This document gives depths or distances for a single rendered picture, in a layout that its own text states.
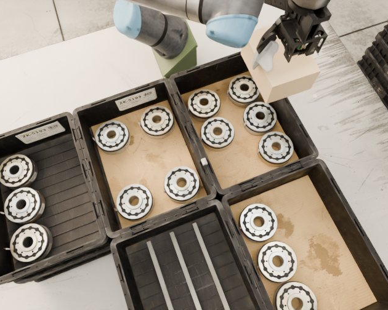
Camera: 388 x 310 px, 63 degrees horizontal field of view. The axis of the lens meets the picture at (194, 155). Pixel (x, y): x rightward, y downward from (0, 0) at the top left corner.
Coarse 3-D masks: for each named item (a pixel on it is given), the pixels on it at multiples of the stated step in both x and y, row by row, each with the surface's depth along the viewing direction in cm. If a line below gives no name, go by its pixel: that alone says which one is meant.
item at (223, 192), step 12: (216, 60) 97; (180, 72) 96; (192, 72) 96; (180, 96) 93; (288, 108) 90; (300, 120) 89; (192, 132) 89; (312, 144) 86; (204, 156) 86; (312, 156) 85; (288, 168) 84; (216, 180) 83; (252, 180) 85; (228, 192) 82
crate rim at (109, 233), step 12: (144, 84) 95; (156, 84) 95; (168, 84) 94; (120, 96) 93; (84, 108) 92; (180, 108) 91; (180, 120) 90; (84, 144) 88; (192, 144) 87; (84, 156) 87; (204, 168) 85; (96, 180) 84; (96, 192) 83; (216, 192) 82; (192, 204) 81; (156, 216) 81; (168, 216) 80; (108, 228) 80; (132, 228) 80
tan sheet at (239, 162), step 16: (224, 80) 106; (224, 96) 104; (224, 112) 102; (240, 112) 102; (240, 128) 100; (240, 144) 98; (256, 144) 98; (224, 160) 96; (240, 160) 96; (256, 160) 96; (224, 176) 94; (240, 176) 94
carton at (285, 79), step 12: (252, 36) 76; (252, 48) 74; (252, 60) 77; (276, 60) 73; (300, 60) 73; (312, 60) 73; (252, 72) 79; (264, 72) 72; (276, 72) 72; (288, 72) 72; (300, 72) 72; (312, 72) 72; (264, 84) 74; (276, 84) 71; (288, 84) 72; (300, 84) 74; (312, 84) 77; (264, 96) 77; (276, 96) 75; (288, 96) 78
